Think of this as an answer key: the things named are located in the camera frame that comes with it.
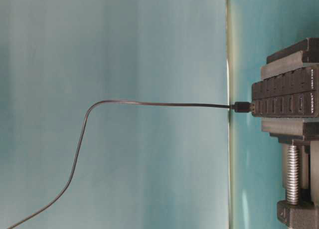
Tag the black multiport USB hub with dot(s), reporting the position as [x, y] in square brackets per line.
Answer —
[294, 94]

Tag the steel vise lead screw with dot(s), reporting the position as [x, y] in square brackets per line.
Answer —
[293, 175]

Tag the black bench vise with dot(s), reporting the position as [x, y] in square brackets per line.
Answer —
[302, 132]

